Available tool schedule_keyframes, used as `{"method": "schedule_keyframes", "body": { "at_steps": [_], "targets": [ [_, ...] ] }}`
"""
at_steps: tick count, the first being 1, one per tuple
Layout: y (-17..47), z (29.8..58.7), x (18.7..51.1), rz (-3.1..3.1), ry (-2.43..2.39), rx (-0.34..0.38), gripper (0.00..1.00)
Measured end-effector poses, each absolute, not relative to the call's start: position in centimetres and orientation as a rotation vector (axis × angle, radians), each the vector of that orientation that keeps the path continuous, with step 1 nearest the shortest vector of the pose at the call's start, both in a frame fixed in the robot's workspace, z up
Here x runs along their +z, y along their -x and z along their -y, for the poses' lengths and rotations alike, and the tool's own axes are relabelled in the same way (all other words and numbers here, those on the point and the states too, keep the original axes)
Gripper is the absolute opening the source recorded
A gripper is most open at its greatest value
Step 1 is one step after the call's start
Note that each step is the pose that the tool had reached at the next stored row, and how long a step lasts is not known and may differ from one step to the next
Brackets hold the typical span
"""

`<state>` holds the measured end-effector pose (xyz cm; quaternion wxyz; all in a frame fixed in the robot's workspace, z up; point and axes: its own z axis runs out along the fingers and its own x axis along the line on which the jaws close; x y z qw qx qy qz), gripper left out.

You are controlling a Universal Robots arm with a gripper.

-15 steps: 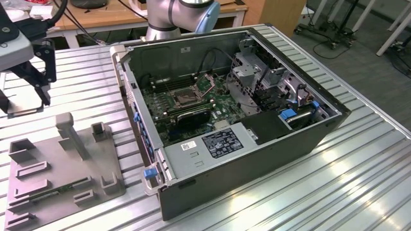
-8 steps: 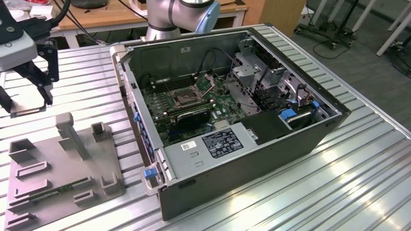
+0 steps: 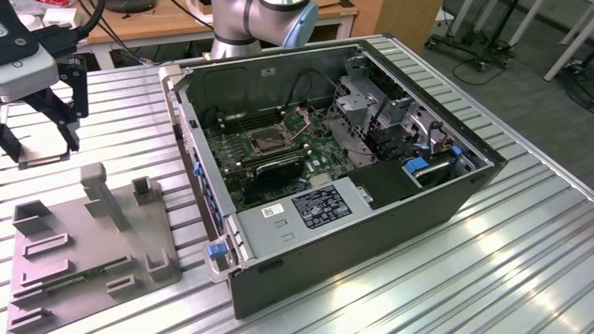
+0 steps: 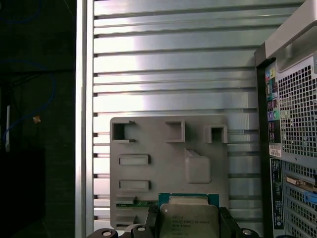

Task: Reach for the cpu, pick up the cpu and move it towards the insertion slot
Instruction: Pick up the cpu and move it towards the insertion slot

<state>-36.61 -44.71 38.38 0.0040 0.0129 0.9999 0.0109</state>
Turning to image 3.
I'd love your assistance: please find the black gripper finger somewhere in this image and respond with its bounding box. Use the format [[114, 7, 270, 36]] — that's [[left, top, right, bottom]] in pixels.
[[21, 54, 91, 153], [0, 120, 23, 164]]

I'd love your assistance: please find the silver square CPU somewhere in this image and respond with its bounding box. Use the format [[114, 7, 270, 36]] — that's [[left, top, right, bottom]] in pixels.
[[17, 148, 72, 170]]

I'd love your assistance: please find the CPU socket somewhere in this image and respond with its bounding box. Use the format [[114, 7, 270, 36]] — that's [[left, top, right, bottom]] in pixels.
[[248, 127, 291, 152]]

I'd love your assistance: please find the small white box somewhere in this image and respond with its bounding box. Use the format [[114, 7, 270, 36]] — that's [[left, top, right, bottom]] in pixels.
[[44, 8, 77, 27]]

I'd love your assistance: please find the wooden desk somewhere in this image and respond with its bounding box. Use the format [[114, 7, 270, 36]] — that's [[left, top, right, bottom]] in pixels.
[[85, 0, 360, 70]]

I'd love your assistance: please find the black round object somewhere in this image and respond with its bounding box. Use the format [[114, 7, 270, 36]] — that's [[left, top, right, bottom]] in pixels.
[[104, 0, 158, 11]]

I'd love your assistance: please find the gray parts rack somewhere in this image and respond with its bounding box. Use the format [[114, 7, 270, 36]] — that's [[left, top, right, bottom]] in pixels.
[[7, 161, 184, 334]]

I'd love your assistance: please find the thin metal locking lever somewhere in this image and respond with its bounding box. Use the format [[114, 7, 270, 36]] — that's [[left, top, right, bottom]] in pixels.
[[236, 120, 256, 156]]

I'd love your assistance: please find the green RAM stick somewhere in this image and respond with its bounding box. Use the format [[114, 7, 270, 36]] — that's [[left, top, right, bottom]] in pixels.
[[40, 264, 111, 292]]

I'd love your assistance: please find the metal socket cover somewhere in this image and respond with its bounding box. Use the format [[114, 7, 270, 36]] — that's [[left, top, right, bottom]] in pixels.
[[278, 106, 318, 138]]

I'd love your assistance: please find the black graphics card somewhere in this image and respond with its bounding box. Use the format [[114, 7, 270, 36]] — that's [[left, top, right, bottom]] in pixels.
[[254, 157, 308, 187]]

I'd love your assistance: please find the green motherboard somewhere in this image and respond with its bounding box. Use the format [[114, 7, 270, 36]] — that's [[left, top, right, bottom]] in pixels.
[[203, 106, 354, 213]]

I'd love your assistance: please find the gray power supply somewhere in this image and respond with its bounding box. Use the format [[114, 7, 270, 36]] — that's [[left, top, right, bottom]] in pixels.
[[227, 177, 375, 269]]

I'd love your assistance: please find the gray metal drive cage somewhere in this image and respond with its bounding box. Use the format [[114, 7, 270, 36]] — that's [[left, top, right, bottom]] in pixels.
[[334, 55, 419, 140]]

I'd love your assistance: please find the black drive bay cover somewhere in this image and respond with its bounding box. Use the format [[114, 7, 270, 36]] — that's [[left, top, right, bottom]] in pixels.
[[347, 161, 426, 209]]

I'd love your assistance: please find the wooden cabinet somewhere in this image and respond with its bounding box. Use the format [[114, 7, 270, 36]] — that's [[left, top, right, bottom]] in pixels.
[[352, 0, 442, 55]]

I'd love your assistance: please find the blue disk carrier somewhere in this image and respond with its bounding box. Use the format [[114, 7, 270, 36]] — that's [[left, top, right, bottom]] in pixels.
[[403, 157, 429, 175]]

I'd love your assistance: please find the black open PC case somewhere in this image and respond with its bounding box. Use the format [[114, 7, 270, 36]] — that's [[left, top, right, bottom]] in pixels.
[[158, 33, 510, 321]]

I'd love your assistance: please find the black wheeled stand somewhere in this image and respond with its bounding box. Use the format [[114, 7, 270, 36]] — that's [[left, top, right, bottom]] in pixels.
[[426, 0, 519, 72]]

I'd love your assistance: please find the black cable plug block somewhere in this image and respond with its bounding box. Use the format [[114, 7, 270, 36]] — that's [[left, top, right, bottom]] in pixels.
[[32, 23, 79, 58]]

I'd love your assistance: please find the black cable inside case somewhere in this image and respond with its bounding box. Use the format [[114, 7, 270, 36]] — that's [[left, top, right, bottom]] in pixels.
[[283, 70, 343, 109]]

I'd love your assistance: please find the white table frame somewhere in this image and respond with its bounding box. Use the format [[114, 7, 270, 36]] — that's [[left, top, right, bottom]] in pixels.
[[542, 0, 594, 83]]

